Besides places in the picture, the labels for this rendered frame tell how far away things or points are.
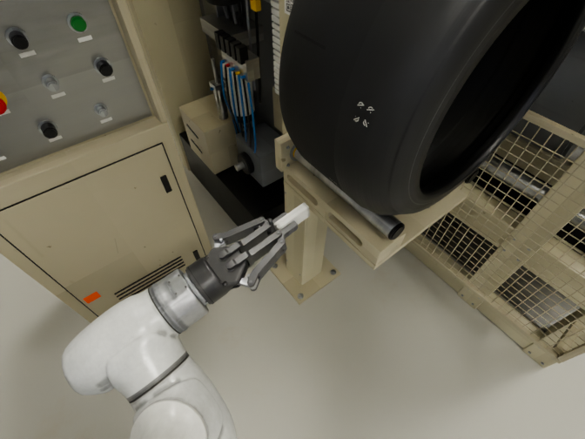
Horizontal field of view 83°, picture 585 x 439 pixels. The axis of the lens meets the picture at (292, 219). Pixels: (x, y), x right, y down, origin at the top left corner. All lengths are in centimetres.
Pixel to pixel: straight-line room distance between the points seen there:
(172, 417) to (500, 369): 145
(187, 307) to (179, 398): 12
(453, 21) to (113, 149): 87
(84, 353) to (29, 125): 63
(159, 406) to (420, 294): 141
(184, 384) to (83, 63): 76
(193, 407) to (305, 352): 105
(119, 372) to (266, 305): 113
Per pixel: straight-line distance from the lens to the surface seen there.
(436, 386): 162
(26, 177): 106
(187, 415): 53
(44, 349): 188
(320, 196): 83
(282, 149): 86
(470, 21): 46
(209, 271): 54
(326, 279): 167
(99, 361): 56
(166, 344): 55
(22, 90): 100
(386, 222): 73
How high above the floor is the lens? 148
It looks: 52 degrees down
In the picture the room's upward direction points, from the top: straight up
